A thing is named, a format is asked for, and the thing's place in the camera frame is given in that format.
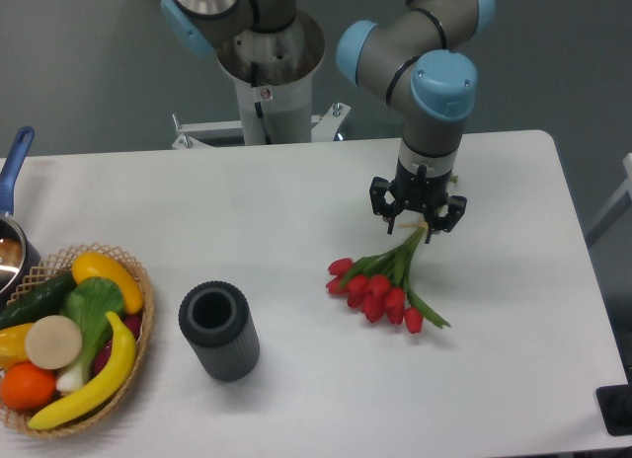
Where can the blue handled saucepan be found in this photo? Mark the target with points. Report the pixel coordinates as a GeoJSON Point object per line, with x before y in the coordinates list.
{"type": "Point", "coordinates": [18, 255]}

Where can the beige round disc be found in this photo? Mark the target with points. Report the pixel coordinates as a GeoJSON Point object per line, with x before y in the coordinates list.
{"type": "Point", "coordinates": [53, 342]}

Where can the black device at table edge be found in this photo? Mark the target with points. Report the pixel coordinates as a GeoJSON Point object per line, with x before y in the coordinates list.
{"type": "Point", "coordinates": [615, 407]}

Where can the yellow bell pepper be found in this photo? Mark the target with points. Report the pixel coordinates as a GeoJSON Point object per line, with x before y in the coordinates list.
{"type": "Point", "coordinates": [12, 345]}

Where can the green cucumber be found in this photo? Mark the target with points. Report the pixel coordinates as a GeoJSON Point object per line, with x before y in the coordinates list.
{"type": "Point", "coordinates": [43, 300]}

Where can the dark grey ribbed vase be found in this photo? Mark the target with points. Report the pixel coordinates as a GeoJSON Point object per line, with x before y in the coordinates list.
{"type": "Point", "coordinates": [216, 320]}

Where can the green bok choy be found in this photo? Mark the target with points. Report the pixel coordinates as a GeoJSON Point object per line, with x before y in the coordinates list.
{"type": "Point", "coordinates": [86, 305]}

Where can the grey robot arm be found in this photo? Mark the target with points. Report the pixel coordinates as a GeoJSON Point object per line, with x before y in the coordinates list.
{"type": "Point", "coordinates": [411, 65]}

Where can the woven wicker basket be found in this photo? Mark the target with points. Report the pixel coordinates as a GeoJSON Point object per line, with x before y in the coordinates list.
{"type": "Point", "coordinates": [53, 266]}

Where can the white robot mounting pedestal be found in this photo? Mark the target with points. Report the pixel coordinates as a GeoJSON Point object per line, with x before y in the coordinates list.
{"type": "Point", "coordinates": [272, 76]}

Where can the orange fruit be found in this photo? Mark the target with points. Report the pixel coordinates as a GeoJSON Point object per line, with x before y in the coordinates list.
{"type": "Point", "coordinates": [27, 387]}

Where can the purple red vegetable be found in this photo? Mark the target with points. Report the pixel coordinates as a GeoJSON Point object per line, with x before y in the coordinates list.
{"type": "Point", "coordinates": [133, 323]}

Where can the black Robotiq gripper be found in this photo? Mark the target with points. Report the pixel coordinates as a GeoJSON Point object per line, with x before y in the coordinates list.
{"type": "Point", "coordinates": [408, 191]}

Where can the red tulip bouquet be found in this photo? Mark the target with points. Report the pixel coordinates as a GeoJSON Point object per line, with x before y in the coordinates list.
{"type": "Point", "coordinates": [380, 285]}

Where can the white frame at right edge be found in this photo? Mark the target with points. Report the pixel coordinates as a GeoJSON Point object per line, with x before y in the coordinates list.
{"type": "Point", "coordinates": [616, 205]}

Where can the yellow banana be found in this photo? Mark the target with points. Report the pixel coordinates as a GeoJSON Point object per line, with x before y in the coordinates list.
{"type": "Point", "coordinates": [97, 390]}

